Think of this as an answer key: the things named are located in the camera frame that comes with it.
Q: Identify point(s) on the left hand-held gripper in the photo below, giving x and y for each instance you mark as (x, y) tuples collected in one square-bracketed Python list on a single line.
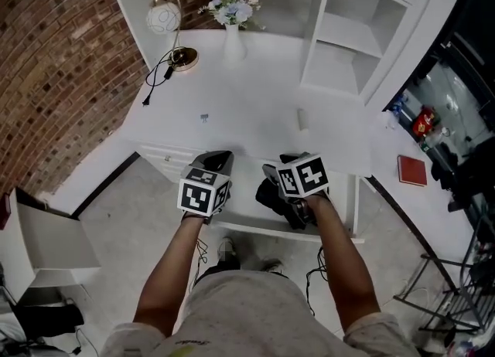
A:
[(197, 199)]

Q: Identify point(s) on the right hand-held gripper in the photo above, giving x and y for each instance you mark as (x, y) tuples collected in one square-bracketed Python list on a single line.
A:
[(309, 175)]

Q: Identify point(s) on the white drawer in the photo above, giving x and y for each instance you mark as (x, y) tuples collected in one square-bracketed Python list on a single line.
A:
[(247, 193)]

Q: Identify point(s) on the person's right forearm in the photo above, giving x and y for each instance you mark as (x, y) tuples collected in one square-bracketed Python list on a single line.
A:
[(344, 270)]

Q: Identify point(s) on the person's left forearm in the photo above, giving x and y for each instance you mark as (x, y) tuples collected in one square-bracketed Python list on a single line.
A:
[(170, 274)]

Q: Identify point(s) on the white side drawer cabinet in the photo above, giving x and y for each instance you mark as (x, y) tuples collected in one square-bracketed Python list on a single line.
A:
[(170, 158)]

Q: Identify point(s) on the white plastic shelf unit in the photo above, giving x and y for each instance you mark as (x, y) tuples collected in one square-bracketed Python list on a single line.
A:
[(348, 31)]

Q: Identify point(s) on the globe desk lamp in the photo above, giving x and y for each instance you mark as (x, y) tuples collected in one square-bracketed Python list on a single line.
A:
[(163, 19)]

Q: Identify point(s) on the small blue binder clip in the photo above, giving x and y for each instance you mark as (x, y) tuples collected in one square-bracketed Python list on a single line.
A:
[(205, 117)]

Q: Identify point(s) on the small white cylinder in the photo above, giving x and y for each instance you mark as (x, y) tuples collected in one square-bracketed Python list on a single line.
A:
[(302, 120)]

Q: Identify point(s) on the person's grey sneaker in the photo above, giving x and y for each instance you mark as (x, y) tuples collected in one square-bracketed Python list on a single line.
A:
[(274, 266), (227, 249)]

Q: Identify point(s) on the red book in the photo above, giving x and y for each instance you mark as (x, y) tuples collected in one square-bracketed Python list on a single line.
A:
[(412, 170)]

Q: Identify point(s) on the person's black trousers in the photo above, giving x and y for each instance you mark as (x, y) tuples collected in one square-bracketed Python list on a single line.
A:
[(232, 270)]

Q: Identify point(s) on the white vase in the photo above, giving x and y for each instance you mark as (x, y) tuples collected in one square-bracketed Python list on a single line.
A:
[(234, 46)]

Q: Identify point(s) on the clear plastic bottle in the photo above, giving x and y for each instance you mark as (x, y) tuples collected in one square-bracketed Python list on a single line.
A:
[(429, 141)]

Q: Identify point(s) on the red jar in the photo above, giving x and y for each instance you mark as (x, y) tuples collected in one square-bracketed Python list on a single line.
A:
[(423, 121)]

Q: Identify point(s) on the person's light speckled shirt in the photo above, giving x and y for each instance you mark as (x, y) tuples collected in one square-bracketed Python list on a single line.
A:
[(247, 317)]

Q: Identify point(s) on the black garment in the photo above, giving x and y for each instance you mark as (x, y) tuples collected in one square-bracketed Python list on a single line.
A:
[(464, 177)]

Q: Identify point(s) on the pastel flower bouquet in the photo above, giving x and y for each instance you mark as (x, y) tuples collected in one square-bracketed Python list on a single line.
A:
[(232, 5)]

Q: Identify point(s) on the white low cabinet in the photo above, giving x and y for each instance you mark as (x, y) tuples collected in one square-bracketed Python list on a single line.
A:
[(58, 235)]

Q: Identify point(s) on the metal drying rack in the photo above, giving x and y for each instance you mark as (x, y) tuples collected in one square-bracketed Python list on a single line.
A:
[(472, 293)]

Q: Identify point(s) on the black bag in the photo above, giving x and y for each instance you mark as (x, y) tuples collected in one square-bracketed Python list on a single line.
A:
[(50, 318)]

